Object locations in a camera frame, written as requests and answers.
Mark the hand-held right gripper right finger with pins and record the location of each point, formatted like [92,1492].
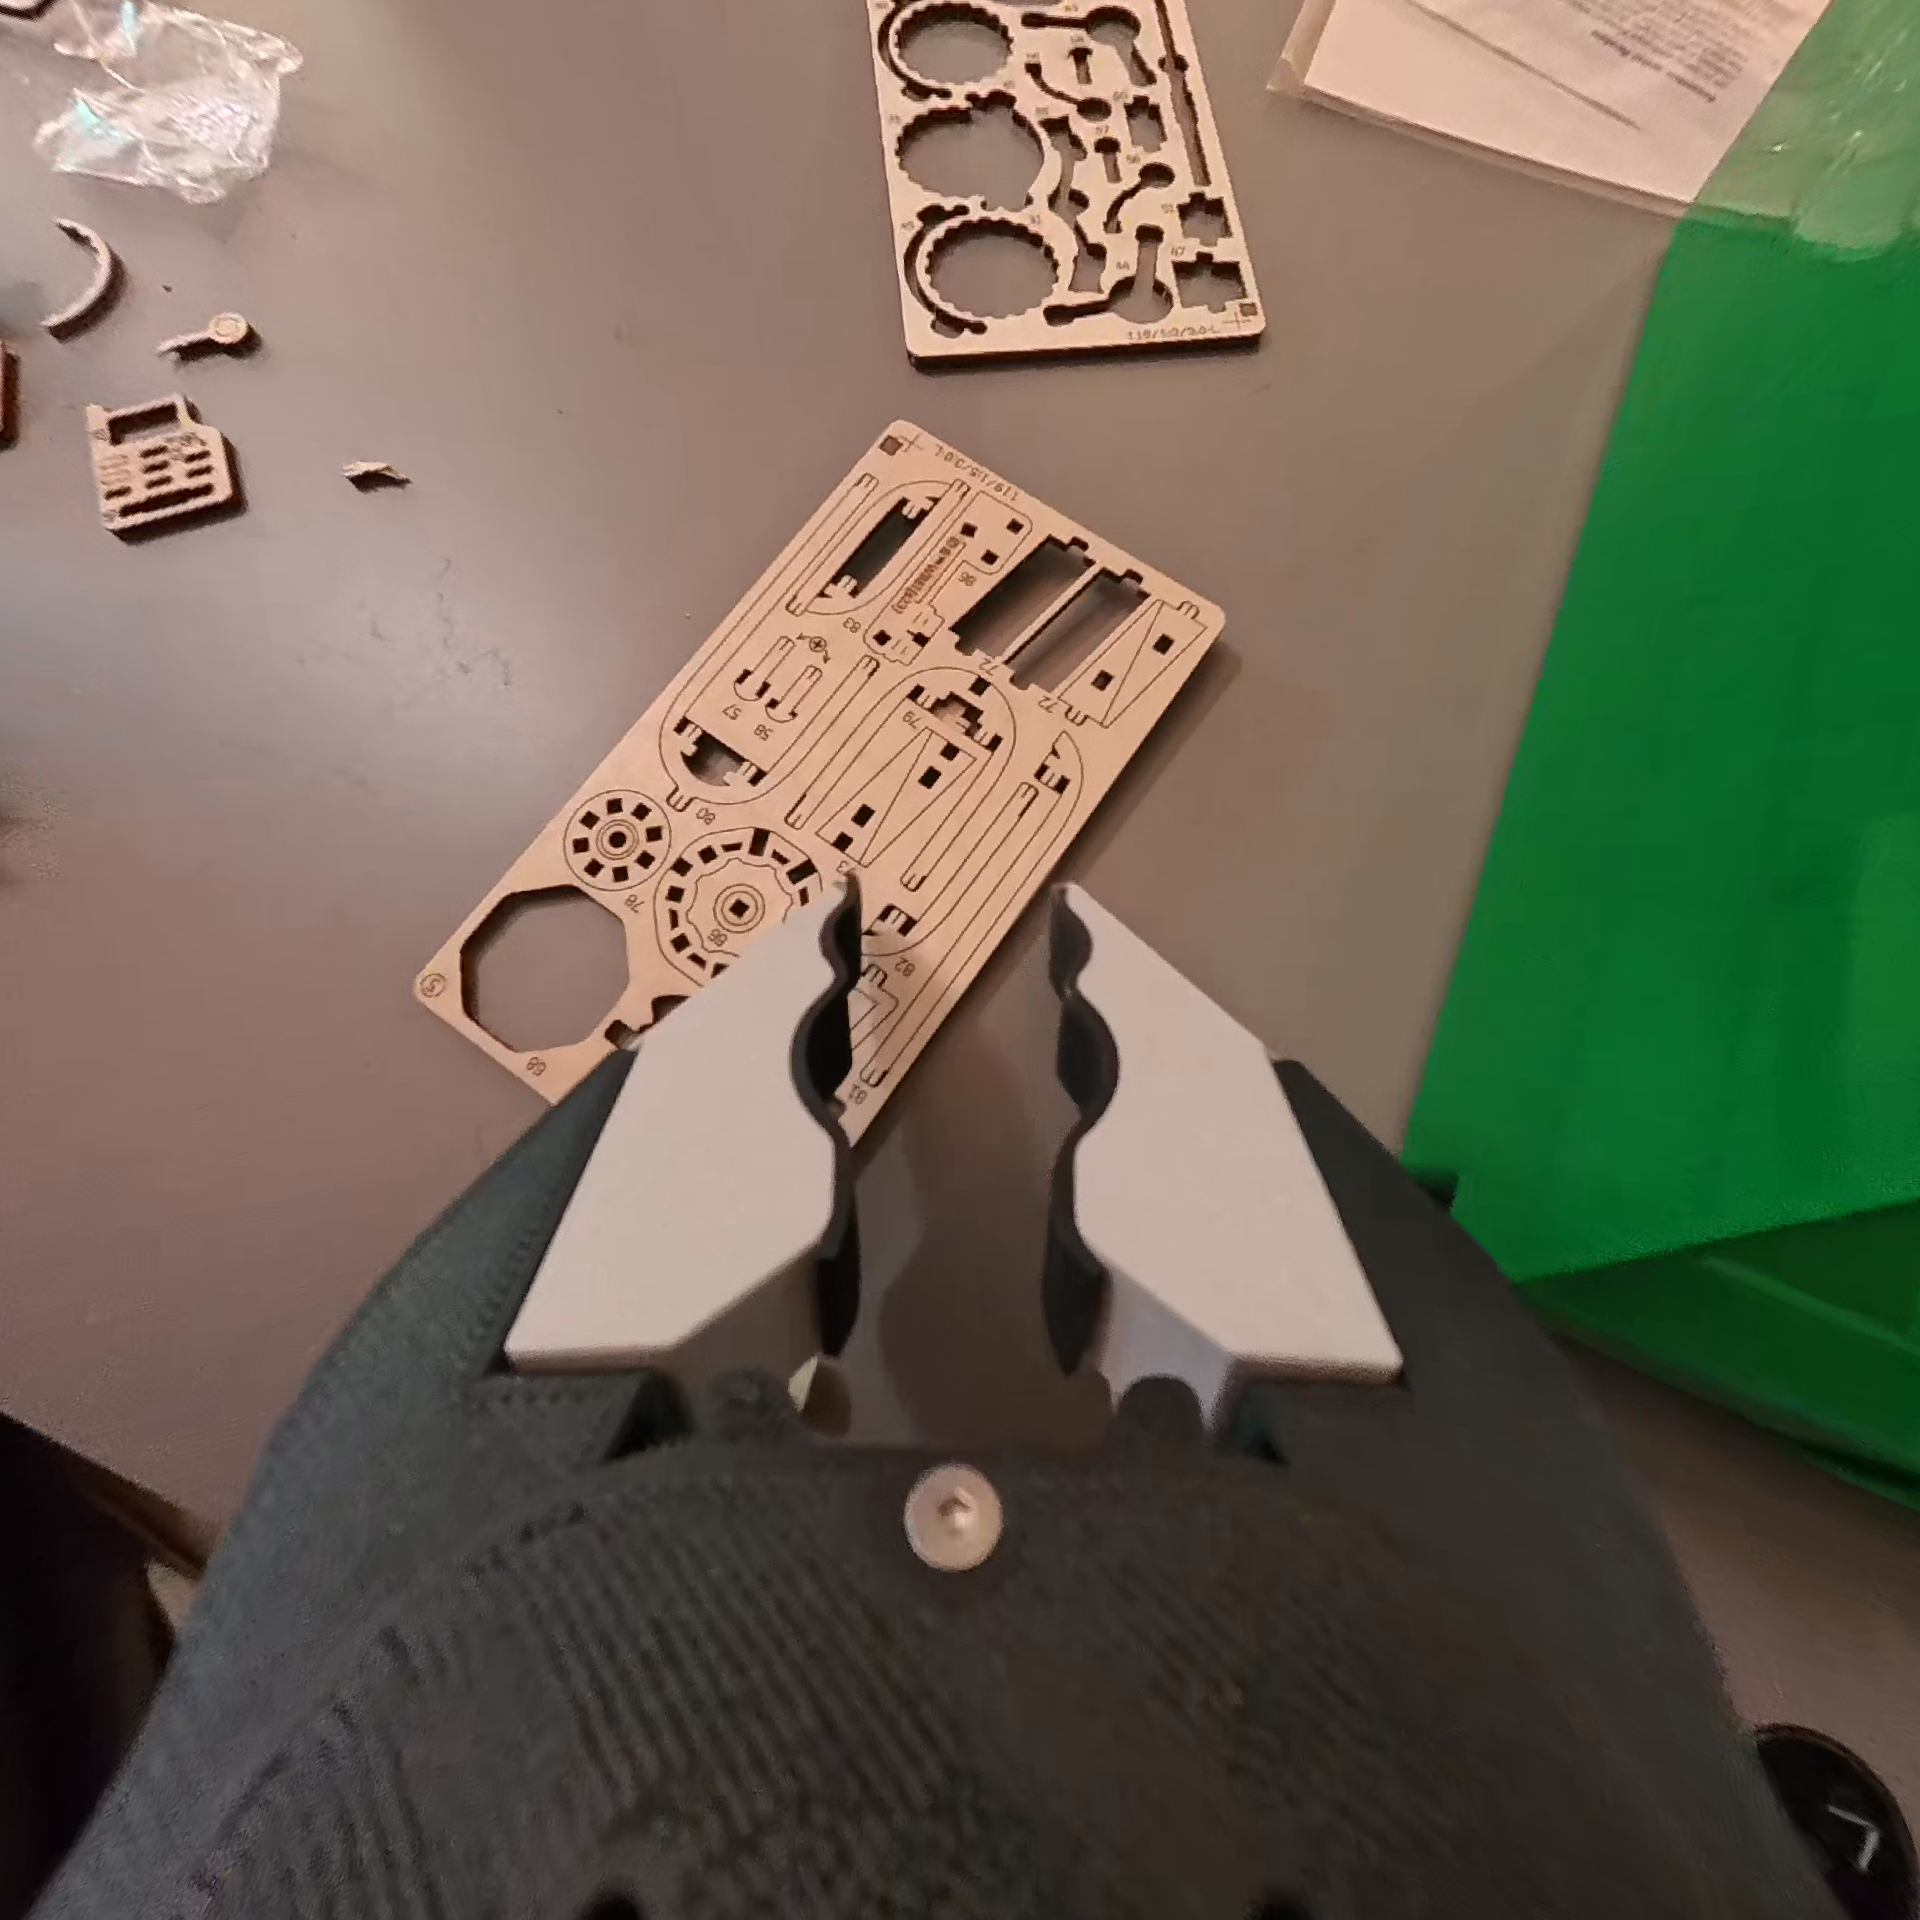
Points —
[1215,1186]

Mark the crumpled clear plastic wrap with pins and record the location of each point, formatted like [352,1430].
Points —
[166,107]

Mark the key-shaped wooden puzzle piece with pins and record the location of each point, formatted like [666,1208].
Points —
[224,331]

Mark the wooden puzzle sheet round cutouts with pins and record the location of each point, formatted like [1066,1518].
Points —
[1019,341]

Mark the curved wooden puzzle piece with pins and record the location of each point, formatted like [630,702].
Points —
[100,277]

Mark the tiny wooden chip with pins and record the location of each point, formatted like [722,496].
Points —
[375,475]

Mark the green plastic bin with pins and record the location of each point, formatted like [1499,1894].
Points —
[1723,751]

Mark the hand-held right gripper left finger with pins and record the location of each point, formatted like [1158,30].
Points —
[704,1186]

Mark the grey desk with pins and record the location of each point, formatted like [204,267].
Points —
[451,676]

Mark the wooden grid puzzle piece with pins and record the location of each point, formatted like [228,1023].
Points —
[100,477]

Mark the wooden puzzle sheet with gears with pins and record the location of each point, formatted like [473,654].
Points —
[840,706]

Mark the black round object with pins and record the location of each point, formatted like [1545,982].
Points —
[1846,1792]

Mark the printed paper sheet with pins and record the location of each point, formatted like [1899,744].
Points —
[1575,90]

